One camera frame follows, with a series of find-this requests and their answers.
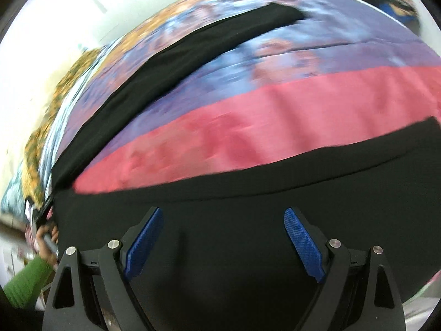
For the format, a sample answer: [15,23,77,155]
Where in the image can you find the blue striped sheet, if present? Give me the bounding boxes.
[37,45,111,199]

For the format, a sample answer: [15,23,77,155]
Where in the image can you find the black pants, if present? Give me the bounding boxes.
[52,2,440,330]

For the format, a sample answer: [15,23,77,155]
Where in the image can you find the orange floral green cloth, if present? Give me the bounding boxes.
[21,47,104,209]

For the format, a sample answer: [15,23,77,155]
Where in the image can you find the green sleeved forearm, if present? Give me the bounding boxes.
[3,255,53,310]

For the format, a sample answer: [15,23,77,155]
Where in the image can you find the teal floral pillow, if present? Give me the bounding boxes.
[1,169,27,220]

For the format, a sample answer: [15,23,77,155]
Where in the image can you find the colourful tie-dye bedspread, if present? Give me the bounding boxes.
[56,0,440,194]

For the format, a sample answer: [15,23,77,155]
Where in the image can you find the pile of clothes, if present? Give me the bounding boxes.
[375,0,419,25]

